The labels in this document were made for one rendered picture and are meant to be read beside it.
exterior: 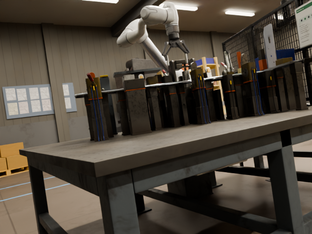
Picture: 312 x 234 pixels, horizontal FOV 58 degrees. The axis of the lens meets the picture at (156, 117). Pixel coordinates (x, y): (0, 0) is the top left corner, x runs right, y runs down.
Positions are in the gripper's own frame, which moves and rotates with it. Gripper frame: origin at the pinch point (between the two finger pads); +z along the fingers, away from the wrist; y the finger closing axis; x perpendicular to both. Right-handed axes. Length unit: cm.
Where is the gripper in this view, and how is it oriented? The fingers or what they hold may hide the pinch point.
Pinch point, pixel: (177, 63)
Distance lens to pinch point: 200.4
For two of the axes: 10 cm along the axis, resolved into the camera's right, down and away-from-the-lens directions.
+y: -9.6, 1.5, -2.2
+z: 1.5, 9.9, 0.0
